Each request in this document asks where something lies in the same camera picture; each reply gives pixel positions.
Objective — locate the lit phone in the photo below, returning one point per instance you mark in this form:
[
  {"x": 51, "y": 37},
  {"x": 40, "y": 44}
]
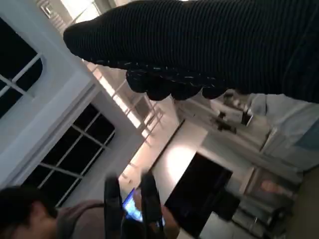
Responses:
[{"x": 132, "y": 206}]

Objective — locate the white framed dark window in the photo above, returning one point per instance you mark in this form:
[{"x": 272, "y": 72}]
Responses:
[
  {"x": 15, "y": 44},
  {"x": 74, "y": 154}
]

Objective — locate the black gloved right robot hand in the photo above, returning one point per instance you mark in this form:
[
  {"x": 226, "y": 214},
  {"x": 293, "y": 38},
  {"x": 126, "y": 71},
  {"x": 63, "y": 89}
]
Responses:
[{"x": 199, "y": 44}]

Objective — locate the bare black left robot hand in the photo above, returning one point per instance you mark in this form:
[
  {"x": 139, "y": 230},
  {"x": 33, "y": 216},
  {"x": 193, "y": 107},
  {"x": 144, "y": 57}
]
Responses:
[{"x": 149, "y": 199}]

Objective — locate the black monitor screen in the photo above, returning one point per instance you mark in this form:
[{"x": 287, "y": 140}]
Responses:
[{"x": 199, "y": 186}]

